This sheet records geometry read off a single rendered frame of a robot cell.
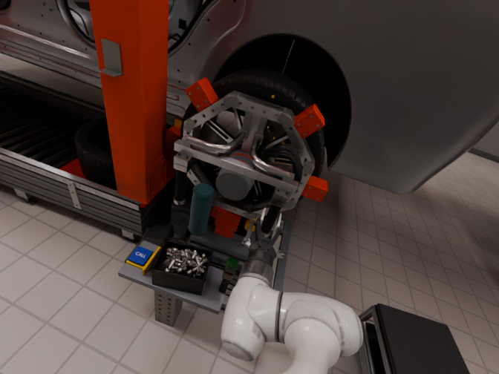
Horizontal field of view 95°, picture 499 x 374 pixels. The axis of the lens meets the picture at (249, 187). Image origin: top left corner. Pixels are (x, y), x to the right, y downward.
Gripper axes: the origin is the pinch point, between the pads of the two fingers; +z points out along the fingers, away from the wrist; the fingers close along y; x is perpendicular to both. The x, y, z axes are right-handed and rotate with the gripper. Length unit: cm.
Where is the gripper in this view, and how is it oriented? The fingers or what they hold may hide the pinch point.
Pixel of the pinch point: (270, 218)
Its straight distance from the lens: 80.6
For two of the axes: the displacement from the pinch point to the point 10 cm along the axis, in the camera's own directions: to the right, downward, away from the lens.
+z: 2.4, -5.7, 7.9
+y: 9.4, 3.4, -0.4
